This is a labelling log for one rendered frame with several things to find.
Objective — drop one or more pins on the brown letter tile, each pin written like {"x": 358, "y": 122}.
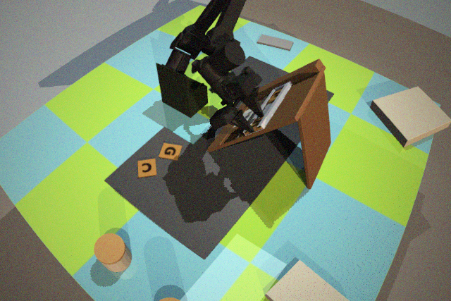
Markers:
{"x": 147, "y": 168}
{"x": 255, "y": 124}
{"x": 274, "y": 96}
{"x": 169, "y": 151}

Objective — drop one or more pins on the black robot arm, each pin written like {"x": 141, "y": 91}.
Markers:
{"x": 223, "y": 50}

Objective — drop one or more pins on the beige flat square slab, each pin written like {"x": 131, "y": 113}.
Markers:
{"x": 410, "y": 115}

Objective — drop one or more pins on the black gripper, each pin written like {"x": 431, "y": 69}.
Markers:
{"x": 229, "y": 114}

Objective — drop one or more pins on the grey flat rectangular tile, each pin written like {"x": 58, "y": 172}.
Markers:
{"x": 275, "y": 42}

